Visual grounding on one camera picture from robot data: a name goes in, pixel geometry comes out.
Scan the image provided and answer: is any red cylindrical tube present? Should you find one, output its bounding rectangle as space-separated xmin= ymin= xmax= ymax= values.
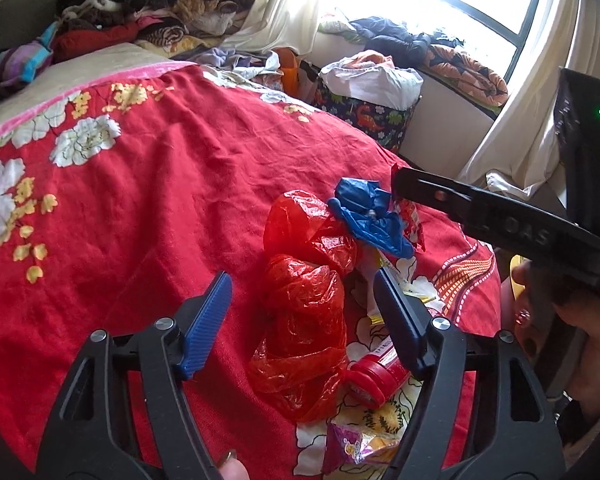
xmin=342 ymin=337 xmax=411 ymax=410

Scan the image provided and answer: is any purple snack wrapper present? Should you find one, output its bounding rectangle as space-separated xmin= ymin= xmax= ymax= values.
xmin=323 ymin=422 xmax=400 ymax=474

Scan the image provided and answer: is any red plastic bag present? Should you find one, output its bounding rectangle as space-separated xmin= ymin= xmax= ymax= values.
xmin=246 ymin=190 xmax=360 ymax=424

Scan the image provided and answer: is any blue plastic bag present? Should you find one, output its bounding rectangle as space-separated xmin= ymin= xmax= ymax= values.
xmin=327 ymin=178 xmax=415 ymax=259

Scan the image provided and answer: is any colourful snack packet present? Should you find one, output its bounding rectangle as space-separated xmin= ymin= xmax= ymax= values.
xmin=391 ymin=164 xmax=426 ymax=252

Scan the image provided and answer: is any yellow white snack wrapper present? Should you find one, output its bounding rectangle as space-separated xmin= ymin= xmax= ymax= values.
xmin=356 ymin=245 xmax=445 ymax=325

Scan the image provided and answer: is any right hand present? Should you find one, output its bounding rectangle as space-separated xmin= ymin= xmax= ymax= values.
xmin=506 ymin=261 xmax=600 ymax=442

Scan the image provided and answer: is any left hand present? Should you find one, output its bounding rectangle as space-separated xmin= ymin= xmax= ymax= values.
xmin=216 ymin=450 xmax=250 ymax=480

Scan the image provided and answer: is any right cream curtain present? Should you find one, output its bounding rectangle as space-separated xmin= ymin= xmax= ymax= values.
xmin=458 ymin=0 xmax=600 ymax=200

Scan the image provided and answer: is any cream curtain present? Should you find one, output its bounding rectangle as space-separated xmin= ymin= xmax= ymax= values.
xmin=458 ymin=0 xmax=600 ymax=200
xmin=221 ymin=0 xmax=318 ymax=56

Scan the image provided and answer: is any orange patterned folded quilt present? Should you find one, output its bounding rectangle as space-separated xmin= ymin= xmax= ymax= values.
xmin=422 ymin=44 xmax=508 ymax=108

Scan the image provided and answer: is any red floral bed blanket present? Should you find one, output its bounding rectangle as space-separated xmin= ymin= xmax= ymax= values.
xmin=0 ymin=62 xmax=504 ymax=480

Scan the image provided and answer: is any dinosaur print laundry basket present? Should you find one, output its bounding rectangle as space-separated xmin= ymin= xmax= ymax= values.
xmin=312 ymin=50 xmax=424 ymax=153

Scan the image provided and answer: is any dark blue jacket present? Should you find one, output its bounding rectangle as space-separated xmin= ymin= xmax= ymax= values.
xmin=349 ymin=16 xmax=464 ymax=68

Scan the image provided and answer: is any orange bag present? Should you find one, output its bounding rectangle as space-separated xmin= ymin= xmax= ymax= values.
xmin=275 ymin=48 xmax=300 ymax=98

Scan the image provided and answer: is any left cream curtain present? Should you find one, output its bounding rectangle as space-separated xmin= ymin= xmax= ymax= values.
xmin=221 ymin=0 xmax=318 ymax=56

